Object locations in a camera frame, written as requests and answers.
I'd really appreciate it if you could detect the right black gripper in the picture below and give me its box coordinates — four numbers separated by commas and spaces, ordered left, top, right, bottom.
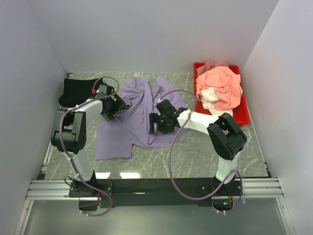
149, 113, 175, 135

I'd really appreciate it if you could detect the lavender t shirt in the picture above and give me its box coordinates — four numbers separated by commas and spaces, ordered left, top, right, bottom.
95, 76, 186, 160

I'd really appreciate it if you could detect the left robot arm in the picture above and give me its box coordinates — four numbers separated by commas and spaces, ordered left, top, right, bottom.
50, 83, 130, 197

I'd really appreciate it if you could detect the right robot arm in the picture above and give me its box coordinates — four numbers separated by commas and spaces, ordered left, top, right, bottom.
149, 99, 247, 195

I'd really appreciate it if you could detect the folded black t shirt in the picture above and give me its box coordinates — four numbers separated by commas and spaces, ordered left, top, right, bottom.
58, 78, 97, 108

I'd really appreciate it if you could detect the white t shirt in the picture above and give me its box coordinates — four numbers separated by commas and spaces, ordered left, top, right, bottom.
199, 86, 243, 116

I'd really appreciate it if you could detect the pink t shirt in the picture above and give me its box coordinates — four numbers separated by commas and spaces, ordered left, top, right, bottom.
196, 61, 241, 102

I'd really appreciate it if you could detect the red plastic bin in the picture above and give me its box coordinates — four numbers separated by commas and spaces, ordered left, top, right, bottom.
193, 62, 251, 128

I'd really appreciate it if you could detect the black base crossbar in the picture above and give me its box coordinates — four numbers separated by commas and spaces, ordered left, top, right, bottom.
68, 179, 241, 211

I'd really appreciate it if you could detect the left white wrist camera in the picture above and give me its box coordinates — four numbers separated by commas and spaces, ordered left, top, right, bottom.
91, 86, 103, 96

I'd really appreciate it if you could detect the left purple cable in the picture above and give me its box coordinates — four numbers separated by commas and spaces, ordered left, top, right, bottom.
60, 76, 120, 217

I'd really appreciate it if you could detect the aluminium frame rail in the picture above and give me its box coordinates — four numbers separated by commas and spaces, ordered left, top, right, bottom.
14, 178, 295, 235

